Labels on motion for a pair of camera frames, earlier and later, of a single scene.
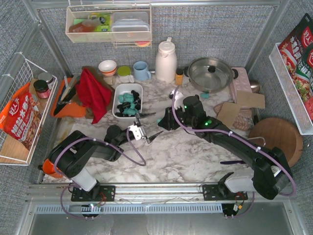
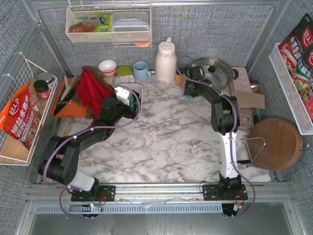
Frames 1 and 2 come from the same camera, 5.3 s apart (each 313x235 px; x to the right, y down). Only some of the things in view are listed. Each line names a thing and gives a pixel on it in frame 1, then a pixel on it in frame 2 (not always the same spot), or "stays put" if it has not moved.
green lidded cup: (123, 72) stays put
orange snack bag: (21, 119) stays put
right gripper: (168, 118) → (190, 88)
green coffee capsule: (128, 97) → (131, 102)
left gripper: (143, 126) → (133, 105)
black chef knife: (66, 100) stays put
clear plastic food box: (130, 26) stays put
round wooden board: (267, 133) stays put
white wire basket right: (286, 80) stays put
